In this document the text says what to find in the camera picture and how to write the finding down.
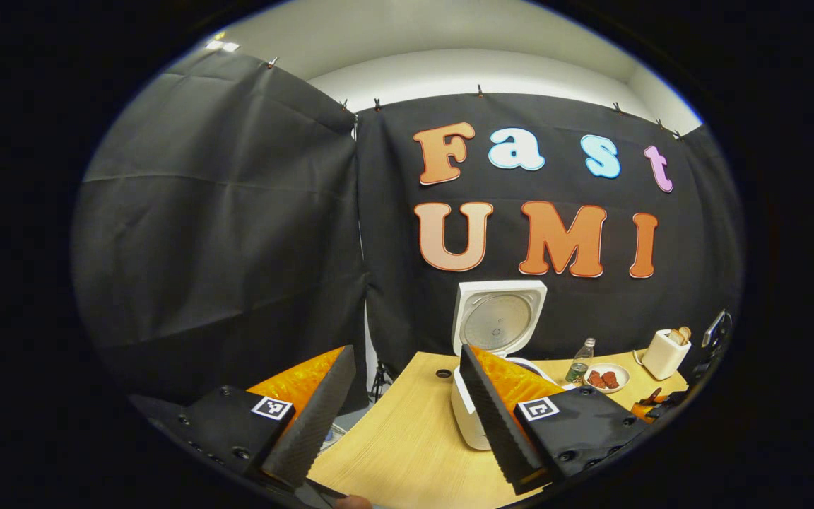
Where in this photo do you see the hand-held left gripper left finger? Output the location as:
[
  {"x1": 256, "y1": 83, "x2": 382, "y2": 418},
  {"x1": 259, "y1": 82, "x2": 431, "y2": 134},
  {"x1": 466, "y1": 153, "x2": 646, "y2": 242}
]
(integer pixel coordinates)
[{"x1": 130, "y1": 344, "x2": 358, "y2": 493}]

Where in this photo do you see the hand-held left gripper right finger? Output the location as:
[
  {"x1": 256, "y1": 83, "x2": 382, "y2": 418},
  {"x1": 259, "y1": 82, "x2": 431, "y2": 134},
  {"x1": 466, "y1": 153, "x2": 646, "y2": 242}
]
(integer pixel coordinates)
[{"x1": 458, "y1": 344, "x2": 652, "y2": 496}]

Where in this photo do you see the white rice cooker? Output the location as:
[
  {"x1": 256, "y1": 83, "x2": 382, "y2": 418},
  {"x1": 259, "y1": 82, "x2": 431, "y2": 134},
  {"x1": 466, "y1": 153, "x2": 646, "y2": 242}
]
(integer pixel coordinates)
[{"x1": 449, "y1": 279, "x2": 564, "y2": 452}]

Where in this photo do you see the white toaster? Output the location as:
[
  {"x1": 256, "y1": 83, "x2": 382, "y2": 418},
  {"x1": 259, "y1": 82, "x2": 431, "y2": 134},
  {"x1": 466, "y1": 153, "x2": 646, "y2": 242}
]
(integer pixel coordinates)
[{"x1": 639, "y1": 328, "x2": 692, "y2": 382}]

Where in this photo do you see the white round plate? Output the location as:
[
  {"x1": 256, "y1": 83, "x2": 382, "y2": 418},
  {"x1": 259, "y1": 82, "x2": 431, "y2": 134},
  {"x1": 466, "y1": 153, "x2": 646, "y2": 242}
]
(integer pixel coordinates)
[{"x1": 582, "y1": 363, "x2": 632, "y2": 394}]

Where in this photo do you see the black tripod stand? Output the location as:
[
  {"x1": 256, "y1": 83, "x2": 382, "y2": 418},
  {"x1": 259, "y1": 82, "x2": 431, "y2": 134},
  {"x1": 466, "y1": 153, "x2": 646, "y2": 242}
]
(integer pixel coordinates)
[{"x1": 370, "y1": 360, "x2": 394, "y2": 404}]

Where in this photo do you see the clear plastic bottle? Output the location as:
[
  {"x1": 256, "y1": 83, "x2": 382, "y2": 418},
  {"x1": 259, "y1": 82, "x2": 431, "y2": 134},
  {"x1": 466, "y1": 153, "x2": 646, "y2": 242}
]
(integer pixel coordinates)
[{"x1": 565, "y1": 337, "x2": 597, "y2": 385}]

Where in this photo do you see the black backdrop cloth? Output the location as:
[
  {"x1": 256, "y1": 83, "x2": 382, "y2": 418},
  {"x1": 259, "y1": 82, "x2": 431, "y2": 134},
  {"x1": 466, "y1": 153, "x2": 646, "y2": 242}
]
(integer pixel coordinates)
[{"x1": 71, "y1": 49, "x2": 745, "y2": 419}]

